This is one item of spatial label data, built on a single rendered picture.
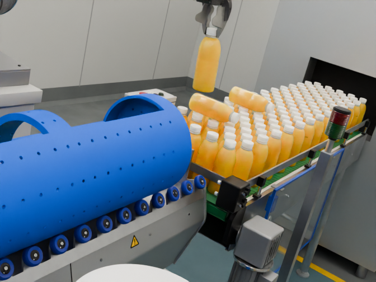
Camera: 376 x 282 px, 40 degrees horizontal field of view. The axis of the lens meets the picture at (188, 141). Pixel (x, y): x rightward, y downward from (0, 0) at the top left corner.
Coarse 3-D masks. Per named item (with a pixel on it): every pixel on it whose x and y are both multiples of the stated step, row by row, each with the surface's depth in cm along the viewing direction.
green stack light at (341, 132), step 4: (328, 120) 177; (328, 124) 176; (332, 124) 174; (336, 124) 174; (328, 128) 176; (332, 128) 175; (336, 128) 174; (340, 128) 174; (344, 128) 175; (328, 132) 176; (332, 132) 175; (336, 132) 174; (340, 132) 174; (344, 132) 176; (328, 136) 176; (332, 136) 175; (336, 136) 175; (340, 136) 175
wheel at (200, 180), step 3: (195, 177) 164; (198, 177) 164; (201, 177) 165; (195, 180) 164; (198, 180) 164; (201, 180) 165; (204, 180) 166; (195, 183) 164; (198, 183) 163; (201, 183) 165; (204, 183) 166; (198, 186) 164; (201, 186) 164; (204, 186) 165
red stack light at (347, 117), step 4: (332, 112) 175; (336, 112) 173; (332, 116) 174; (336, 116) 173; (340, 116) 173; (344, 116) 172; (348, 116) 173; (332, 120) 174; (336, 120) 173; (340, 120) 173; (344, 120) 173; (348, 120) 174; (340, 124) 173; (344, 124) 174
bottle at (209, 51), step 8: (208, 40) 154; (216, 40) 154; (200, 48) 155; (208, 48) 154; (216, 48) 154; (200, 56) 156; (208, 56) 154; (216, 56) 155; (200, 64) 156; (208, 64) 155; (216, 64) 156; (200, 72) 157; (208, 72) 156; (216, 72) 158; (200, 80) 157; (208, 80) 157; (200, 88) 158; (208, 88) 158
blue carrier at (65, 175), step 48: (144, 96) 143; (0, 144) 96; (48, 144) 104; (96, 144) 114; (144, 144) 127; (0, 192) 92; (48, 192) 101; (96, 192) 113; (144, 192) 133; (0, 240) 94
